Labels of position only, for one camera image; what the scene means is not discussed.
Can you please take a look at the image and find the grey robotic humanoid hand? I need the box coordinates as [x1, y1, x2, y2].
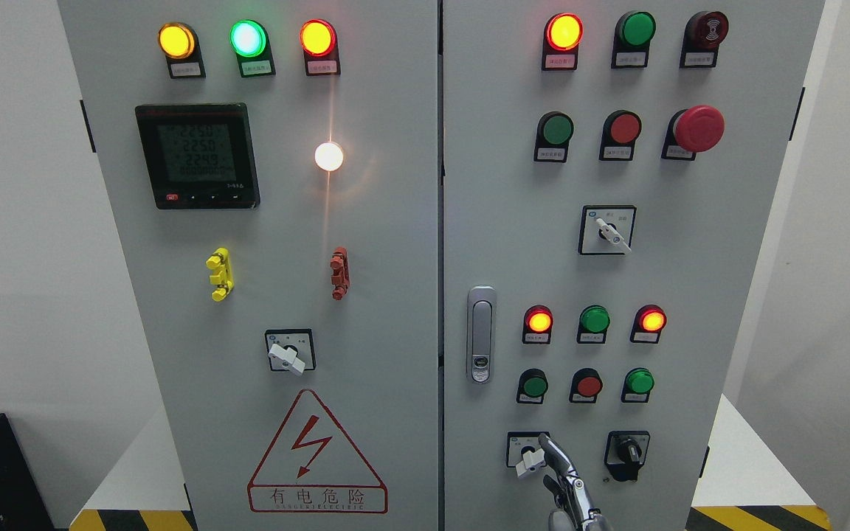
[539, 433, 611, 530]

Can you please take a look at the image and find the silver swing door handle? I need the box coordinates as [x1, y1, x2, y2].
[466, 285, 497, 384]

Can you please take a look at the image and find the grey right cabinet door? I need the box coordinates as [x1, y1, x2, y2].
[443, 1, 824, 530]

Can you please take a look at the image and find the grey cabinet door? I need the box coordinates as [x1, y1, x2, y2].
[443, 1, 824, 530]
[58, 1, 440, 530]

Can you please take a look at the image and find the grey left cabinet door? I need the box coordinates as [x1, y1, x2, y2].
[58, 1, 440, 530]

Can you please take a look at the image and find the red-orange indicator light left door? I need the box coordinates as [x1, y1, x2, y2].
[300, 19, 341, 75]

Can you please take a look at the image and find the red push button lower middle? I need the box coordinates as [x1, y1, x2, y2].
[569, 367, 603, 403]

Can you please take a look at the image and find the green push button lower left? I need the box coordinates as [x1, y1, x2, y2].
[516, 367, 549, 404]

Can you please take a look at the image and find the green push button lower right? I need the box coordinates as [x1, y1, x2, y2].
[621, 367, 657, 403]

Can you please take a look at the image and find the red lit indicator lower left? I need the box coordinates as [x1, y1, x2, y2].
[522, 305, 553, 345]

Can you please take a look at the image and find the red lit indicator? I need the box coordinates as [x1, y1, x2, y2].
[629, 305, 667, 344]
[541, 13, 584, 72]
[522, 305, 553, 345]

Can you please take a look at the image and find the green indicator lower middle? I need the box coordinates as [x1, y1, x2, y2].
[576, 305, 611, 345]

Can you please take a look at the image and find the red lit indicator lower right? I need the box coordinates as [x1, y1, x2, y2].
[629, 305, 667, 344]

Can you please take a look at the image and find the red triangle electric warning sticker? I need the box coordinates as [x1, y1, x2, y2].
[247, 389, 388, 514]

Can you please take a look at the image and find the green push button upper row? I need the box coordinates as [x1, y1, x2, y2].
[533, 111, 574, 164]

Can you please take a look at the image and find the red push button upper row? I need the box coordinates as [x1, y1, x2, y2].
[599, 110, 642, 162]

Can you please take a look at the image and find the red mushroom emergency stop button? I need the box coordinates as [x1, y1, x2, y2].
[661, 105, 725, 161]

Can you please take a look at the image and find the white lit indicator lamp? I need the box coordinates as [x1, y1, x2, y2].
[314, 141, 345, 173]

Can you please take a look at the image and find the red lit indicator top right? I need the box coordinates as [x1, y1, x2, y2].
[541, 13, 584, 72]

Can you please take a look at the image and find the green indicator light top right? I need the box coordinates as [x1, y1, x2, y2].
[611, 11, 657, 69]

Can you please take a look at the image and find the dark red buzzer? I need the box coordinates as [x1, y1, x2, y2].
[680, 10, 729, 69]

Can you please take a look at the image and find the black digital power meter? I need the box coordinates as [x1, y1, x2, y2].
[134, 102, 260, 209]

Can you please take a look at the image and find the green lit indicator light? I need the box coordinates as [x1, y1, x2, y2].
[229, 19, 276, 78]

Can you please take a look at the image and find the yellow indicator light top left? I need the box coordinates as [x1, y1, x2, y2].
[156, 21, 206, 80]

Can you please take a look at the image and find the white lever rotary switch bottom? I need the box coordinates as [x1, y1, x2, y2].
[506, 431, 550, 479]

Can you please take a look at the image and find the black knob selector switch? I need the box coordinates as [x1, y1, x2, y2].
[604, 431, 650, 482]

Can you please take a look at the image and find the right door upper rotary switch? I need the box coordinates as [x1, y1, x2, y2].
[578, 205, 637, 255]

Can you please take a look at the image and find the left door rotary selector switch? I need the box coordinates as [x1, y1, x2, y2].
[264, 328, 316, 375]

